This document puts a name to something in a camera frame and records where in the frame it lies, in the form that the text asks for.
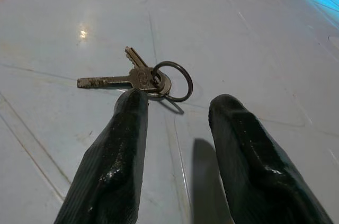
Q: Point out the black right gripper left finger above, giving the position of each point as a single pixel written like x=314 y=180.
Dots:
x=116 y=160

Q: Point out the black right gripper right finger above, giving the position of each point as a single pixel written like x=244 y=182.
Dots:
x=259 y=171

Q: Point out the square headed metal key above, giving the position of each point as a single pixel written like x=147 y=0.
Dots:
x=137 y=78

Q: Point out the round headed metal key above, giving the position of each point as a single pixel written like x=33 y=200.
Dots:
x=136 y=57

